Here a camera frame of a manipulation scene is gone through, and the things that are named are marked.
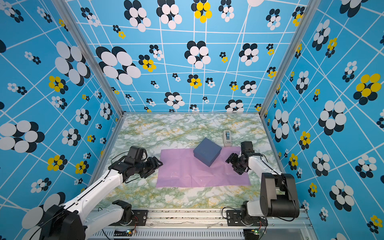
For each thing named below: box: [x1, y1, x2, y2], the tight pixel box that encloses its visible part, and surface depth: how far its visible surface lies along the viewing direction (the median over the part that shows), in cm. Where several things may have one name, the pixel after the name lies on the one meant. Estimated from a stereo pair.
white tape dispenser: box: [223, 130, 232, 147], surface depth 104 cm
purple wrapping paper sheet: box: [156, 146, 252, 188], surface depth 91 cm
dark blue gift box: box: [193, 137, 222, 167], surface depth 95 cm
